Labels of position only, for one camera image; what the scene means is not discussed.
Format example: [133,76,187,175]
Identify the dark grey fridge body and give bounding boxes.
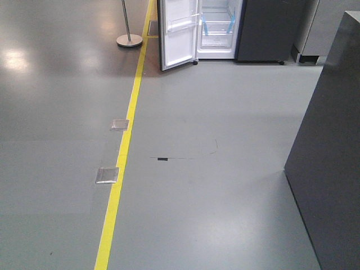
[193,0,299,66]

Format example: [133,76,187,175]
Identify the steel floor socket near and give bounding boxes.
[95,167,119,185]

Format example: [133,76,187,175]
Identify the grey island cabinet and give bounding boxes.
[285,11,359,269]

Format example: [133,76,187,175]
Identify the steel pole stand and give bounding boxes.
[116,0,143,47]

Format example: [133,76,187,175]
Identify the open fridge door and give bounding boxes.
[157,0,200,71]

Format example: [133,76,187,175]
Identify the light grey appliance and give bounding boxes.
[291,1,346,65]

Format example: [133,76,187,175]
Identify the steel floor socket far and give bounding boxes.
[110,119,130,131]

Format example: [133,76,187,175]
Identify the steel floor socket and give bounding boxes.
[110,119,130,131]
[95,167,119,185]

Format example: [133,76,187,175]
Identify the clear lower door bin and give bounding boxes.
[167,13,199,32]

